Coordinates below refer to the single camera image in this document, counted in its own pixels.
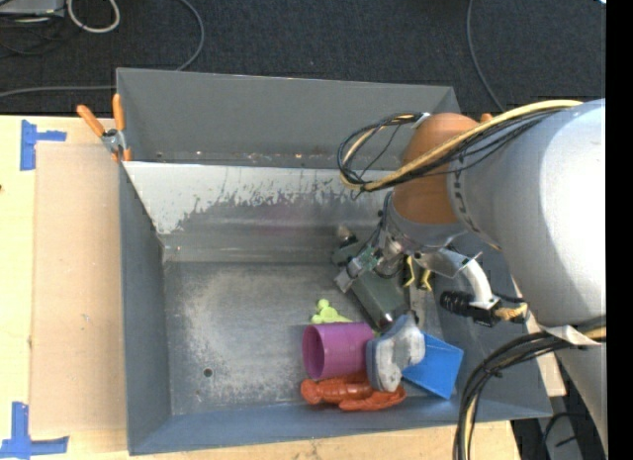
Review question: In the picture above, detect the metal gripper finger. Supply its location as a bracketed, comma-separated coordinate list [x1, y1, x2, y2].
[329, 235, 364, 267]
[333, 262, 366, 295]

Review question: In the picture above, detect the yellow-green toy figure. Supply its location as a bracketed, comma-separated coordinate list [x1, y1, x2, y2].
[310, 298, 353, 325]

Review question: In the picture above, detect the dark green flat block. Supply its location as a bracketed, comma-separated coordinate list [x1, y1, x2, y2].
[351, 274, 412, 331]

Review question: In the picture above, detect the purple plastic cup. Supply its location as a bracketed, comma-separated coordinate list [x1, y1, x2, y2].
[301, 322, 378, 382]

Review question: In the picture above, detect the blue and grey sponge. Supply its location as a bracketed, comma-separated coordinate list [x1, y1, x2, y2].
[365, 314, 427, 394]

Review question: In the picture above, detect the orange-red toy lobster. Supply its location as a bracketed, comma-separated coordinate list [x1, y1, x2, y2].
[299, 371, 408, 413]

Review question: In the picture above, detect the grey metal bin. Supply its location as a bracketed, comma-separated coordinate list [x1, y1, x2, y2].
[114, 66, 555, 457]

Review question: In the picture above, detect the blue plastic wedge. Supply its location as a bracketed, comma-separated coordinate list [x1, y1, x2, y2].
[401, 331, 466, 401]

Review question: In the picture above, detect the pale flat board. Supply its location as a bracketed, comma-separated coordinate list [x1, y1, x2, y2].
[27, 142, 130, 452]

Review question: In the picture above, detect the black cylinder on white bracket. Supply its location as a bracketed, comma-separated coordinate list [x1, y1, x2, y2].
[413, 246, 528, 328]

